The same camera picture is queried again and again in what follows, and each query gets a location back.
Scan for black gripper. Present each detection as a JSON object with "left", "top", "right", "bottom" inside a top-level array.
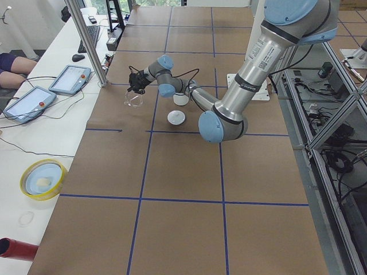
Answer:
[{"left": 127, "top": 71, "right": 147, "bottom": 94}]

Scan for clear plastic funnel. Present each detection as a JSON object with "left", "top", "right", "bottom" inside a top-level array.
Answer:
[{"left": 124, "top": 91, "right": 144, "bottom": 108}]

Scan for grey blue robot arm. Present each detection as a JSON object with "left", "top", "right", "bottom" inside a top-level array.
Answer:
[{"left": 128, "top": 1, "right": 339, "bottom": 143}]

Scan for white enamel mug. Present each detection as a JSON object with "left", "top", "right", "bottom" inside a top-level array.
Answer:
[{"left": 173, "top": 94, "right": 189, "bottom": 106}]

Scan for white ceramic lid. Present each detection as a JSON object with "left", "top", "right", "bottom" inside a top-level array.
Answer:
[{"left": 167, "top": 110, "right": 186, "bottom": 125}]

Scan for far teach pendant tablet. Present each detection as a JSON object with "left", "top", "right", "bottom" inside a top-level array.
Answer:
[{"left": 48, "top": 65, "right": 92, "bottom": 95}]

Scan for teach pendant tablet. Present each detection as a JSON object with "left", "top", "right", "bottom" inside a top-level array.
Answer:
[
  {"left": 48, "top": 65, "right": 92, "bottom": 95},
  {"left": 3, "top": 86, "right": 56, "bottom": 123}
]

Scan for black computer mouse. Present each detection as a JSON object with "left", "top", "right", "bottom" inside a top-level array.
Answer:
[{"left": 72, "top": 54, "right": 85, "bottom": 62}]

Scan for black keyboard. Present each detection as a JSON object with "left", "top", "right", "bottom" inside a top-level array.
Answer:
[{"left": 77, "top": 25, "right": 101, "bottom": 54}]

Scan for near teach pendant tablet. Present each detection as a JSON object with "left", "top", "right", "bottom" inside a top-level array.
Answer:
[{"left": 3, "top": 86, "right": 56, "bottom": 123}]

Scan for seated person leg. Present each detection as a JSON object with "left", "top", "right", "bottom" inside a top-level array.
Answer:
[{"left": 0, "top": 53, "right": 37, "bottom": 89}]

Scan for yellow tape roll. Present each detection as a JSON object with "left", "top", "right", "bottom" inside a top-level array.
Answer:
[{"left": 19, "top": 159, "right": 68, "bottom": 201}]

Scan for red cylinder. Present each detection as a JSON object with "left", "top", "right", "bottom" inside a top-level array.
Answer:
[{"left": 1, "top": 238, "right": 39, "bottom": 261}]

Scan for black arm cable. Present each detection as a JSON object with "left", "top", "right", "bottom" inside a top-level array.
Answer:
[{"left": 128, "top": 65, "right": 201, "bottom": 95}]

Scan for aluminium frame post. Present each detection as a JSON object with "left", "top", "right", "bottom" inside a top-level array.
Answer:
[{"left": 65, "top": 0, "right": 108, "bottom": 87}]

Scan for aluminium side frame rack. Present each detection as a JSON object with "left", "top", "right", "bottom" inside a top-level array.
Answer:
[{"left": 274, "top": 43, "right": 366, "bottom": 274}]

